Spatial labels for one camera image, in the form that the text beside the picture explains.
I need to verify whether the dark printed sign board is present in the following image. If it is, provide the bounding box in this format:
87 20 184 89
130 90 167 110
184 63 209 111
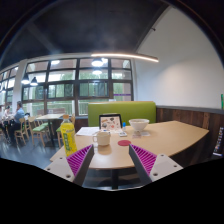
213 125 224 157

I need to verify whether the black-framed picture tablet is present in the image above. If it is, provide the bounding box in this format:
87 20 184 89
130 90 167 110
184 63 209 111
98 113 124 132

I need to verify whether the curved linear ceiling light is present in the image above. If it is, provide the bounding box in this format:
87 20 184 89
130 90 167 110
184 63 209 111
90 52 160 64

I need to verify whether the group of green-seated wooden chairs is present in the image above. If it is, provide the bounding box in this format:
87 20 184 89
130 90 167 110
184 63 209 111
13 113 76 148

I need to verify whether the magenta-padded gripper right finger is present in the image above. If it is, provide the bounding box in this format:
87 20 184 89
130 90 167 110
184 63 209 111
128 143 184 186

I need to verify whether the black-framed window wall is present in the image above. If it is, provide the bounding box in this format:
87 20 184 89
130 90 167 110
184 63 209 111
0 57 134 118

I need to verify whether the yellow drink bottle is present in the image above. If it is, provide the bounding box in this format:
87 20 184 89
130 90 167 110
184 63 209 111
59 114 79 158

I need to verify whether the white paper sheet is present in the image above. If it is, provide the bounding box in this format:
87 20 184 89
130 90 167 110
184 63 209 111
75 126 100 137

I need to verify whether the cream ceramic mug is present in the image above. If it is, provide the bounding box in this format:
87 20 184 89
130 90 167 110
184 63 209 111
92 130 112 147

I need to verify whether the wooden dining table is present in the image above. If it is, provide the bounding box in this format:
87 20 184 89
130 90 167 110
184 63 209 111
35 113 64 148

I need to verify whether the group of pendant lamps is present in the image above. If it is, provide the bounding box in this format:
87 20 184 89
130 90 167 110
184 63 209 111
20 56 109 87

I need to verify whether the flat round red coaster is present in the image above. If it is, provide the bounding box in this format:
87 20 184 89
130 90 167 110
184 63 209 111
117 139 132 147

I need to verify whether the person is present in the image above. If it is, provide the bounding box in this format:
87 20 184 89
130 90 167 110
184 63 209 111
8 100 26 144
0 105 12 134

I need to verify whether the green upholstered bench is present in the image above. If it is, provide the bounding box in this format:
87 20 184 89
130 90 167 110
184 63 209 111
87 101 157 128

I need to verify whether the pale printed card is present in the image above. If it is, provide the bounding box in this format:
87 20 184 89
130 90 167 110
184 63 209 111
132 130 151 139

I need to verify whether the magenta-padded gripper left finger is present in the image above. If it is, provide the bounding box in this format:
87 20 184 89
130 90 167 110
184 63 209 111
43 143 96 187

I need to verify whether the white ceramic bowl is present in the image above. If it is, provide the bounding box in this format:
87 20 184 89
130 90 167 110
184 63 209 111
128 118 151 133

